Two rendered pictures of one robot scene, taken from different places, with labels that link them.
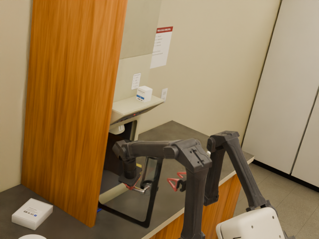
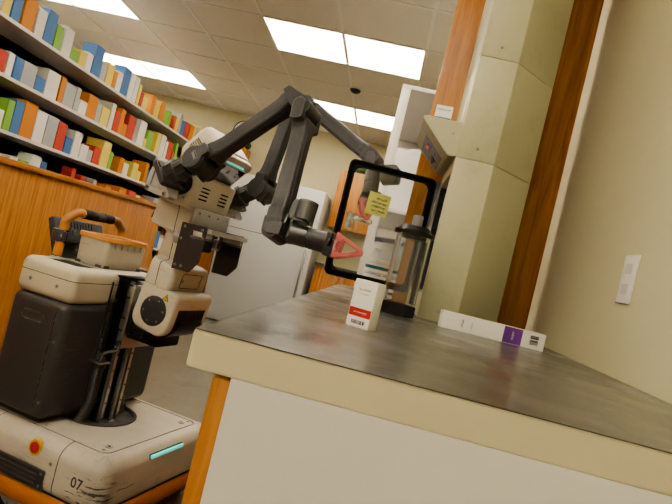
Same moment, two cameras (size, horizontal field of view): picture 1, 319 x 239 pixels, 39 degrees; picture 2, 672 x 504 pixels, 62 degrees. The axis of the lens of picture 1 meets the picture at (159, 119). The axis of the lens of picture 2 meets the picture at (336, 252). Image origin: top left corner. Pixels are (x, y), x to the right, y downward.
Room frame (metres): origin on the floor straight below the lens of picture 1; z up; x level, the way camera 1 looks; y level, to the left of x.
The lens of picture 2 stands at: (3.41, -0.84, 1.04)
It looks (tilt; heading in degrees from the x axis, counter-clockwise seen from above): 1 degrees up; 154
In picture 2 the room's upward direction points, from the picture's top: 14 degrees clockwise
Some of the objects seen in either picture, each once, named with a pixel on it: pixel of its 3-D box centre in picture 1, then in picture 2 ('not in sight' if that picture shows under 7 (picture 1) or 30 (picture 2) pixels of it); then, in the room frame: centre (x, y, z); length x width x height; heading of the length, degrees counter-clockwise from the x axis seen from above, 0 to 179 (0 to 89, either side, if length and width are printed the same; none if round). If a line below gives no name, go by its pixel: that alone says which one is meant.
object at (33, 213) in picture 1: (32, 213); not in sight; (1.72, 0.49, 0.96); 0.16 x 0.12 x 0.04; 167
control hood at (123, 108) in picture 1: (133, 112); (434, 147); (1.95, 0.12, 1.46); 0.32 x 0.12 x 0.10; 149
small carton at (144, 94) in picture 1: (144, 94); (442, 117); (2.00, 0.09, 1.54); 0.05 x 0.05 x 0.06; 55
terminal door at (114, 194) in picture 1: (126, 180); (380, 226); (1.78, 0.10, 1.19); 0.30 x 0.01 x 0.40; 69
